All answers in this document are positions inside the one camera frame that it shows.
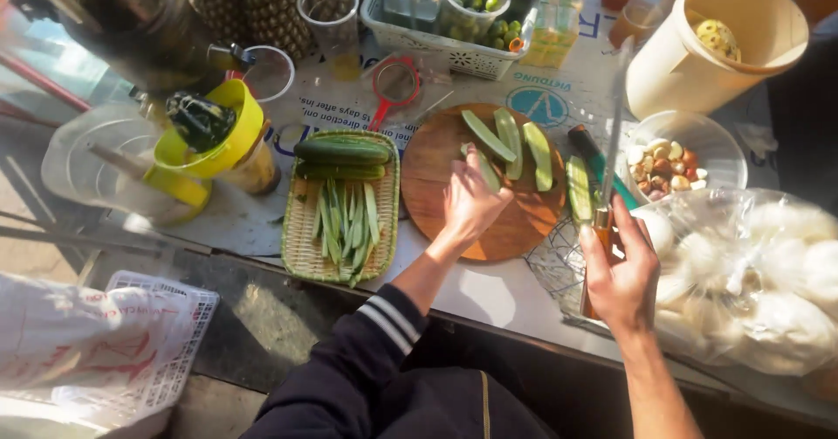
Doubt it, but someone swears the person's right hand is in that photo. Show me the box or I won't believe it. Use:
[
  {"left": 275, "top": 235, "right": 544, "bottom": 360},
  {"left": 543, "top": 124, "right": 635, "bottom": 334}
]
[{"left": 579, "top": 193, "right": 661, "bottom": 336}]

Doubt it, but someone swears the person's left hand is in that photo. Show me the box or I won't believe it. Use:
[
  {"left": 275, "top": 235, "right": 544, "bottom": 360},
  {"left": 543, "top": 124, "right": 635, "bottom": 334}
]
[{"left": 437, "top": 143, "right": 515, "bottom": 252}]

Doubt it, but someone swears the peeled cucumber piece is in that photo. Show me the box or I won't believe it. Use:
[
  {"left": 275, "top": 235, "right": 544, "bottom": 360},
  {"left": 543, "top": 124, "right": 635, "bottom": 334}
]
[
  {"left": 461, "top": 110, "right": 518, "bottom": 163},
  {"left": 460, "top": 143, "right": 502, "bottom": 193},
  {"left": 522, "top": 121, "right": 555, "bottom": 192},
  {"left": 566, "top": 156, "right": 594, "bottom": 225},
  {"left": 493, "top": 107, "right": 524, "bottom": 181}
]

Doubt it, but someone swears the wooden-handled long knife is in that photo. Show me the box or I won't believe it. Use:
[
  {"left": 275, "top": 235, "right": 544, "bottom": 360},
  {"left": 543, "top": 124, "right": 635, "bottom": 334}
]
[{"left": 579, "top": 36, "right": 635, "bottom": 320}]

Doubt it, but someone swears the round wooden cutting board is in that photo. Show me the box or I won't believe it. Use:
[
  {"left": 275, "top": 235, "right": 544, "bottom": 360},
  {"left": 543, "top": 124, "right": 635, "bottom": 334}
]
[{"left": 401, "top": 103, "right": 567, "bottom": 262}]

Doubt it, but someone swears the printed white table cover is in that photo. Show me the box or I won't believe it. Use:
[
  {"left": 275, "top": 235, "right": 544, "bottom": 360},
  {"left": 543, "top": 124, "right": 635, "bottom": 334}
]
[{"left": 154, "top": 0, "right": 838, "bottom": 420}]

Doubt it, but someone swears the pile of cucumber peels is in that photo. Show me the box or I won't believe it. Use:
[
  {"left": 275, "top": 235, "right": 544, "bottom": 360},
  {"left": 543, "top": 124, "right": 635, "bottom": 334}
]
[{"left": 310, "top": 180, "right": 382, "bottom": 288}]

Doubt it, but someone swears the plastic bag of white roots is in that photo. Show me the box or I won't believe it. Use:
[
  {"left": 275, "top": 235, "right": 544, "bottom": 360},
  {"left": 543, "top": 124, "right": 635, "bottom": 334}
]
[{"left": 630, "top": 188, "right": 838, "bottom": 378}]

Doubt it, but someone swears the small red strainer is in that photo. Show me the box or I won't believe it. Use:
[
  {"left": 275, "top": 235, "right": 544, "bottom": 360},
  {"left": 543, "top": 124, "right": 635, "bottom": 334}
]
[{"left": 367, "top": 56, "right": 421, "bottom": 133}]

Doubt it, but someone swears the whole green cucumber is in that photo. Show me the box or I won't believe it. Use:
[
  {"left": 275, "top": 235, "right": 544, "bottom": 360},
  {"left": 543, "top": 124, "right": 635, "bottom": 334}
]
[
  {"left": 293, "top": 137, "right": 392, "bottom": 166},
  {"left": 296, "top": 162, "right": 386, "bottom": 181}
]

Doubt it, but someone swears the white plastic basket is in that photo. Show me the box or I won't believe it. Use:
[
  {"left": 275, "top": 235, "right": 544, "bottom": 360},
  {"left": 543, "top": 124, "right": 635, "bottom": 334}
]
[{"left": 359, "top": 0, "right": 546, "bottom": 81}]

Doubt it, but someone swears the clear bowl of fruit pieces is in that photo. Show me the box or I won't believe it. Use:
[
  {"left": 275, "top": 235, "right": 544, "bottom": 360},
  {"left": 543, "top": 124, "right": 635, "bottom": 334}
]
[{"left": 625, "top": 110, "right": 749, "bottom": 203}]

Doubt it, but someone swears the loose pile of green limes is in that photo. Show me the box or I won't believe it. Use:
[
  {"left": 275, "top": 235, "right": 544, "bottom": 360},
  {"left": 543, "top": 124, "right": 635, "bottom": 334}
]
[{"left": 483, "top": 19, "right": 525, "bottom": 51}]

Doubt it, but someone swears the woven bamboo tray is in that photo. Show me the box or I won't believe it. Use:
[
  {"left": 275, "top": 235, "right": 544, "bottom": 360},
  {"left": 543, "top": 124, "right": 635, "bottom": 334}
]
[{"left": 282, "top": 130, "right": 401, "bottom": 285}]

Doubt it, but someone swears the person's dark jacket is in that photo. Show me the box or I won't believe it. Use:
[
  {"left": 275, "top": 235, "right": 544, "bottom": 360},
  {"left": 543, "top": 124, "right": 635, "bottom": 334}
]
[{"left": 239, "top": 284, "right": 557, "bottom": 439}]

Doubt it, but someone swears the cream plastic bucket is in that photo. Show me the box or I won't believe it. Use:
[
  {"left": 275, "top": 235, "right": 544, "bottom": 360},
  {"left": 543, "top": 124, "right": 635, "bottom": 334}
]
[{"left": 625, "top": 0, "right": 810, "bottom": 121}]

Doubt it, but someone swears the tall clear plastic cup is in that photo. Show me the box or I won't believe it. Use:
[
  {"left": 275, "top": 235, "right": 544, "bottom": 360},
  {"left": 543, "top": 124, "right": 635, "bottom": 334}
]
[{"left": 297, "top": 0, "right": 362, "bottom": 81}]

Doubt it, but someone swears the yellow juicer jug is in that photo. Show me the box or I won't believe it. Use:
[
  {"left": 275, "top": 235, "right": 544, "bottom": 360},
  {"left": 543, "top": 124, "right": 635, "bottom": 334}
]
[{"left": 142, "top": 79, "right": 282, "bottom": 208}]

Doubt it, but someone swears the peeled pineapple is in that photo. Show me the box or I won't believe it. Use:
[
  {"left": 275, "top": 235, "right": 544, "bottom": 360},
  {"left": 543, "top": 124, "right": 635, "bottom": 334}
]
[{"left": 694, "top": 19, "right": 742, "bottom": 63}]

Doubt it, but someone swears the group of pineapples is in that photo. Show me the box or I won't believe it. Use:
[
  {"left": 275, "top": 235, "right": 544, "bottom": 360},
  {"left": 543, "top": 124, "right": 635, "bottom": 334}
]
[{"left": 180, "top": 0, "right": 371, "bottom": 62}]

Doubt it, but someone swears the white plastic crate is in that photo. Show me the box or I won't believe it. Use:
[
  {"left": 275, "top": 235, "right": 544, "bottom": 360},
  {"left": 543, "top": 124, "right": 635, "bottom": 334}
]
[{"left": 103, "top": 269, "right": 221, "bottom": 417}]

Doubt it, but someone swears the dark juicer machine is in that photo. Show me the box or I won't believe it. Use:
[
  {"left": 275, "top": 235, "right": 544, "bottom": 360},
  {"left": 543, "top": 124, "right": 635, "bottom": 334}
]
[{"left": 26, "top": 0, "right": 258, "bottom": 97}]

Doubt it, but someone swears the clear plastic juicer container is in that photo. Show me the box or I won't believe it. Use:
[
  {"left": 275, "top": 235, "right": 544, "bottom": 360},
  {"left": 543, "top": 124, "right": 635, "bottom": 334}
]
[{"left": 41, "top": 103, "right": 197, "bottom": 225}]

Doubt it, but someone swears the white printed plastic bag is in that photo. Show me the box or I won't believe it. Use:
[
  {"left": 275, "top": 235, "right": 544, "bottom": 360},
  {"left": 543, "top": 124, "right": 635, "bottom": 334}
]
[{"left": 0, "top": 271, "right": 181, "bottom": 439}]

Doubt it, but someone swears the metal wire basket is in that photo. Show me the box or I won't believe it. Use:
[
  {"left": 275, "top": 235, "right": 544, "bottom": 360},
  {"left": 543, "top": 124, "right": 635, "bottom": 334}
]
[{"left": 523, "top": 211, "right": 632, "bottom": 325}]

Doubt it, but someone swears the green-handled peeler knife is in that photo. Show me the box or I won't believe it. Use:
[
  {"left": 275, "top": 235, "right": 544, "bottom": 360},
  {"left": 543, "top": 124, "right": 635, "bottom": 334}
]
[{"left": 567, "top": 124, "right": 640, "bottom": 212}]

